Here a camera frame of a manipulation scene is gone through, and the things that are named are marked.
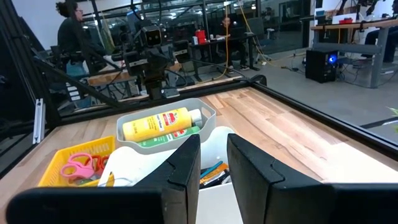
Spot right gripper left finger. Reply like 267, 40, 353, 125
5, 134, 201, 224

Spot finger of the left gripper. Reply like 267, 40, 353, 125
172, 39, 191, 65
112, 51, 141, 77

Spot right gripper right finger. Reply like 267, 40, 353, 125
226, 133, 398, 224

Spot black brush silver ferrule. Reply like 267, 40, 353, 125
198, 173, 231, 190

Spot orange handled paintbrush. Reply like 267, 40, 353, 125
201, 163, 229, 185

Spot blue handled paintbrush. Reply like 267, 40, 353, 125
200, 160, 224, 180

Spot green paint bottle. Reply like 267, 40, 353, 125
136, 126, 201, 149

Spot yellow paint bottle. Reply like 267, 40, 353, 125
122, 107, 203, 143

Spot red handled scissors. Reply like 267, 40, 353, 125
90, 154, 109, 172

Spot pink handled scissors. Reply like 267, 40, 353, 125
60, 152, 96, 181

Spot wooden side table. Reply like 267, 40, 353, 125
88, 58, 184, 86

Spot white pot tall plant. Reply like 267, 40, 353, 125
99, 18, 124, 63

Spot white plastic bin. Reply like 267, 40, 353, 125
98, 126, 246, 224

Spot person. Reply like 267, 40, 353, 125
217, 15, 249, 71
363, 0, 398, 65
55, 1, 108, 78

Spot dark office desk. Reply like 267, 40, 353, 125
174, 30, 259, 83

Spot grey office chair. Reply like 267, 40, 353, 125
247, 17, 276, 63

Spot silver aluminium extrusion piece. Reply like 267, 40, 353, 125
32, 98, 47, 146

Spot yellow slotted plastic basket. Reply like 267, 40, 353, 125
37, 135, 116, 188

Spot black computer tower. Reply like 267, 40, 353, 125
305, 49, 339, 84

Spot small green potted plant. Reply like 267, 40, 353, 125
387, 106, 398, 133

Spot grey metal desk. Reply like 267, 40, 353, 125
310, 17, 398, 90

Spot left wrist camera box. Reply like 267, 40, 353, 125
141, 25, 163, 48

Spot orange hanging cord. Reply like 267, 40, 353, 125
216, 0, 231, 82

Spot yellow hanging cord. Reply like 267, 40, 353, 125
236, 0, 308, 68

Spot black metal rig frame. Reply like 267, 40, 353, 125
0, 0, 398, 180

